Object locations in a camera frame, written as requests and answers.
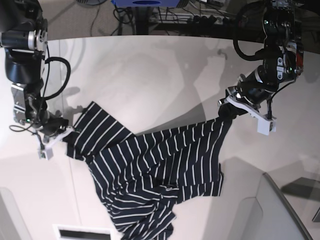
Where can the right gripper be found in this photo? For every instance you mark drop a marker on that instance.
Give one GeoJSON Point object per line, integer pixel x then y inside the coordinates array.
{"type": "Point", "coordinates": [53, 126]}

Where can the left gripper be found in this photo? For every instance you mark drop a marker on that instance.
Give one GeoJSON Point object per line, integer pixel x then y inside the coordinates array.
{"type": "Point", "coordinates": [252, 97]}

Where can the navy white striped t-shirt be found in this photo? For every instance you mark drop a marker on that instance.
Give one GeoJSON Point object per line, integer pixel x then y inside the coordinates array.
{"type": "Point", "coordinates": [140, 178]}

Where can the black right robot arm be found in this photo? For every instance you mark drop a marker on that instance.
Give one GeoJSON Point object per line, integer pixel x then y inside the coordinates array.
{"type": "Point", "coordinates": [24, 37]}

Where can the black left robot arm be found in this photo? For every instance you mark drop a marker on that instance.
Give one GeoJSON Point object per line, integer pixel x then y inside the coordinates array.
{"type": "Point", "coordinates": [282, 55]}

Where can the black power strip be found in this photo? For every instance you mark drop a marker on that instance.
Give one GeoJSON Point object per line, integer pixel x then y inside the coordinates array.
{"type": "Point", "coordinates": [190, 19]}

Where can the grey monitor edge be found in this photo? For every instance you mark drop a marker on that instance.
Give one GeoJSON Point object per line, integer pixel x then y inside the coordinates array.
{"type": "Point", "coordinates": [279, 220]}

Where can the blue box on stand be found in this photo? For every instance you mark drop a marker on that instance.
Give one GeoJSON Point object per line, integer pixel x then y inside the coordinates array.
{"type": "Point", "coordinates": [146, 3]}

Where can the black table leg post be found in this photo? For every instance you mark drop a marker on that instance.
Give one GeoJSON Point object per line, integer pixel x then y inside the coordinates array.
{"type": "Point", "coordinates": [142, 16]}

